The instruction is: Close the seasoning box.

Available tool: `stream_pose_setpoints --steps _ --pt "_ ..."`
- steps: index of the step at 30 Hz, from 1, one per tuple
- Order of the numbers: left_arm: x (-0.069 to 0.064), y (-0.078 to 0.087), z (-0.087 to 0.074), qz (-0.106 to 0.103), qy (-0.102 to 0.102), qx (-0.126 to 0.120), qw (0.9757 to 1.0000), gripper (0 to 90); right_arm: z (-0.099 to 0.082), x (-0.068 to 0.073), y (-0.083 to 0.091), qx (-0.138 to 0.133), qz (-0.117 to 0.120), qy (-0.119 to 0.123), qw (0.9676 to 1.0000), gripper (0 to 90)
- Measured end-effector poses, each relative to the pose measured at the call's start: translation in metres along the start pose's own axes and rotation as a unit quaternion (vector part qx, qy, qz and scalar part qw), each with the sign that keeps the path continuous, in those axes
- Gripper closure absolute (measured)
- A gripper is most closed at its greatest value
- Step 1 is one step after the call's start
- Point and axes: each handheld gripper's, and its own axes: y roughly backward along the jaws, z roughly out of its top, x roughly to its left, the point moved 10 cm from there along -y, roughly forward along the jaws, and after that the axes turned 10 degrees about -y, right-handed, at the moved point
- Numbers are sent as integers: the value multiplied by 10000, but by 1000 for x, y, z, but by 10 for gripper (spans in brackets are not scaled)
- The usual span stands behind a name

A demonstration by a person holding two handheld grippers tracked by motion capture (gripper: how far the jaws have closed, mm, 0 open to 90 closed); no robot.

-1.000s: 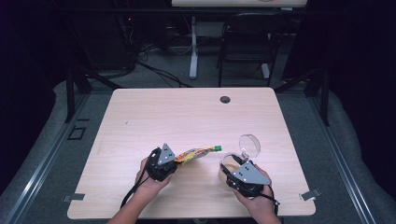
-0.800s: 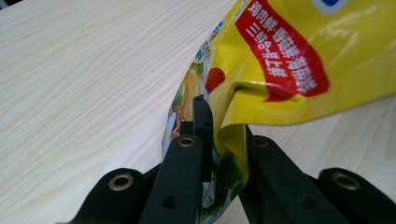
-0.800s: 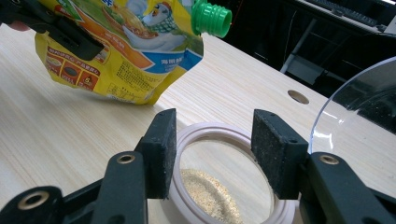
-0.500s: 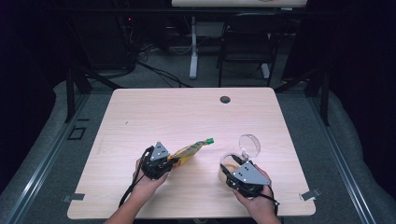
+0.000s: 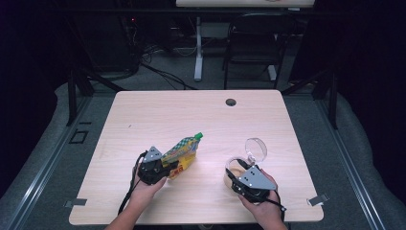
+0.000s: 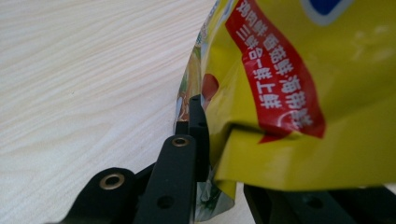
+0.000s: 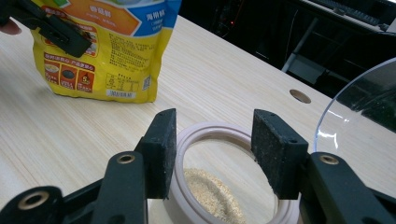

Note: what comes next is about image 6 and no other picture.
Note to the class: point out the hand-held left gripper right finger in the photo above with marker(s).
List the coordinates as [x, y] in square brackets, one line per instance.
[299, 208]

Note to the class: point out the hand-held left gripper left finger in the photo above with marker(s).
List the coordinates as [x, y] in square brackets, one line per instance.
[174, 186]

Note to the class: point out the yellow pouch with green spout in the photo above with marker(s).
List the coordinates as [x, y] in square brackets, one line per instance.
[311, 155]

